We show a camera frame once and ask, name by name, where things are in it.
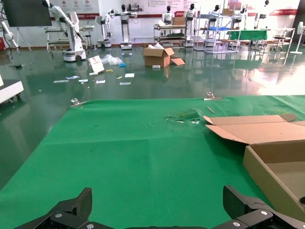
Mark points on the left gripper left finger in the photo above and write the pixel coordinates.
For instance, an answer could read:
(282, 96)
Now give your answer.
(71, 210)

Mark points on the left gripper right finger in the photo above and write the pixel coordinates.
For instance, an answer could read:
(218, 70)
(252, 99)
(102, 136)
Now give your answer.
(247, 210)

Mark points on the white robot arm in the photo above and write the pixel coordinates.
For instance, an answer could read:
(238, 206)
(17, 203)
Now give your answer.
(8, 34)

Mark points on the cardboard box with round holes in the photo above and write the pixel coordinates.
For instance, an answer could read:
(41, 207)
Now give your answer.
(262, 133)

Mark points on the small white box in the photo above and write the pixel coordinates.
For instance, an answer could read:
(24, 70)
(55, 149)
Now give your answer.
(156, 66)

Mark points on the open cardboard box white filling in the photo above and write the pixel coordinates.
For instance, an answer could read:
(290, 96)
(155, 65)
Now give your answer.
(155, 59)

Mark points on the small closed cardboard box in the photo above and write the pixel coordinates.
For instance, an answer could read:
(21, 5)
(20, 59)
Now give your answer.
(178, 21)
(228, 12)

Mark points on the green table cloth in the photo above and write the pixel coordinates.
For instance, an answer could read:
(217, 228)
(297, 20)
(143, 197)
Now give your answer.
(131, 155)

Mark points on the silver binder clip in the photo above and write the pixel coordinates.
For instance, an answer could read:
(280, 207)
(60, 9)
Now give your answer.
(77, 103)
(212, 97)

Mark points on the small wooden stick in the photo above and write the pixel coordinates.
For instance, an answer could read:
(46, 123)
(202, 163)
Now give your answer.
(210, 109)

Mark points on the white paper sheet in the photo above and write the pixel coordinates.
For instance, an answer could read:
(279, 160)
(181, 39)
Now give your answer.
(125, 83)
(60, 81)
(72, 77)
(100, 81)
(83, 80)

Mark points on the white machine base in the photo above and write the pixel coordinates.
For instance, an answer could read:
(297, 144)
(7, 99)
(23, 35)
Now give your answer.
(10, 89)

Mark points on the small yellow item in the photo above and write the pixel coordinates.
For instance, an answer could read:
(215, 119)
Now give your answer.
(109, 70)

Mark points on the white foam block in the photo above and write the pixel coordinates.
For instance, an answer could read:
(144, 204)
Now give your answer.
(129, 75)

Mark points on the white red printed board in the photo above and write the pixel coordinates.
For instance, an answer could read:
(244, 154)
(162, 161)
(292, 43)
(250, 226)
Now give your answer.
(96, 64)

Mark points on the black floor debris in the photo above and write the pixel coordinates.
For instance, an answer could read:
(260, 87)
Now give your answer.
(17, 66)

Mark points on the blue glove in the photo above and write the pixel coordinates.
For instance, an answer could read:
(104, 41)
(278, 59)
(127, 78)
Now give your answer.
(122, 65)

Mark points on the clear plastic bag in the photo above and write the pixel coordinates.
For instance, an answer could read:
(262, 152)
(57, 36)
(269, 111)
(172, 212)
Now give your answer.
(110, 59)

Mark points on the flat cardboard piece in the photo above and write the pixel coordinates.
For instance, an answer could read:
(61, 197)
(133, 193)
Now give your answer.
(178, 61)

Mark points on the white work table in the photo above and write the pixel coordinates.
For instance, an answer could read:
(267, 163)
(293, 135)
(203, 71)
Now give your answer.
(53, 44)

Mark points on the white wheeled robot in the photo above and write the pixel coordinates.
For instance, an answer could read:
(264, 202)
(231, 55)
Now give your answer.
(104, 44)

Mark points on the black stool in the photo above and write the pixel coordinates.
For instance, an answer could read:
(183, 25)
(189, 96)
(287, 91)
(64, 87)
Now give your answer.
(88, 37)

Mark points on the white mobile manipulator robot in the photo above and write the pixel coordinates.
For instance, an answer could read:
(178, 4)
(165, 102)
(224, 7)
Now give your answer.
(72, 35)

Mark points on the green covered table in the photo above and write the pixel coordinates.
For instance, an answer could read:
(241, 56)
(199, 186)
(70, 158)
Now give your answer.
(250, 34)

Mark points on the white tripod stand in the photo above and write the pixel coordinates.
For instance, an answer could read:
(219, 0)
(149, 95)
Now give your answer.
(23, 38)

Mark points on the metal shelf rack blue bins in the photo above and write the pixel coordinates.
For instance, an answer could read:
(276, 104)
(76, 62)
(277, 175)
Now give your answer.
(221, 29)

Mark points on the metal rack cart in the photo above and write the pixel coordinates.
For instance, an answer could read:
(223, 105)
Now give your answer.
(170, 38)

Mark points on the white humanoid robot black head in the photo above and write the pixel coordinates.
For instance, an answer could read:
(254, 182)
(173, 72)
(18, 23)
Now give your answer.
(261, 16)
(168, 16)
(241, 16)
(215, 14)
(190, 16)

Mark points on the humanoid robot arms outstretched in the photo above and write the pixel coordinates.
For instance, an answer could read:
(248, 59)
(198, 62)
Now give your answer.
(125, 23)

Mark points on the black monitor screen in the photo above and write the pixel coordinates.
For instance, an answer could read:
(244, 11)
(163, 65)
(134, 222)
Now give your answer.
(26, 12)

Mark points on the white frame table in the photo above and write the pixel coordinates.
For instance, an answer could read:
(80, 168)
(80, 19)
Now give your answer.
(283, 29)

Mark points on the white pedestal fan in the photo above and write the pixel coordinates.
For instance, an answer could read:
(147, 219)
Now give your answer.
(300, 28)

